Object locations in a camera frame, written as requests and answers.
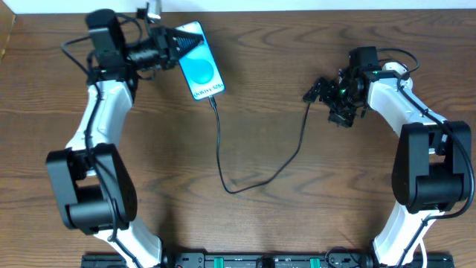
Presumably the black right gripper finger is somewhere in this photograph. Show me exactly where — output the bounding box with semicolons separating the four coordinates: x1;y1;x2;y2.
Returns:
302;77;324;103
328;110;356;128

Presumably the black USB charging cable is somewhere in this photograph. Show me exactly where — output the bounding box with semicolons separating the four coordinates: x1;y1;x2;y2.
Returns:
208;95;317;195

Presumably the blue Galaxy smartphone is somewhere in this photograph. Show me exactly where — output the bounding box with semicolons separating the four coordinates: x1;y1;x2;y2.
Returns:
176;21;225;101

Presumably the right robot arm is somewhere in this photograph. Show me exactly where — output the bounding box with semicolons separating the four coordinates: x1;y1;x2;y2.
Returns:
303;46;475;267

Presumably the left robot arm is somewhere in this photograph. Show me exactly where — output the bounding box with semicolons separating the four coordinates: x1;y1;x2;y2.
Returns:
46;9;205;267

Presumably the white power strip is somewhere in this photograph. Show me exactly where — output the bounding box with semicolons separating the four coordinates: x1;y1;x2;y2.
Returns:
382;61;410;80

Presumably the cardboard side panel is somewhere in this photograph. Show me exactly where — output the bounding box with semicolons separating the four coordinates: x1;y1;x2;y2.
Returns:
0;0;16;60

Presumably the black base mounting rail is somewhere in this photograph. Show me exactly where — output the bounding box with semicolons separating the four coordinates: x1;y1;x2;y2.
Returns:
80;249;455;268

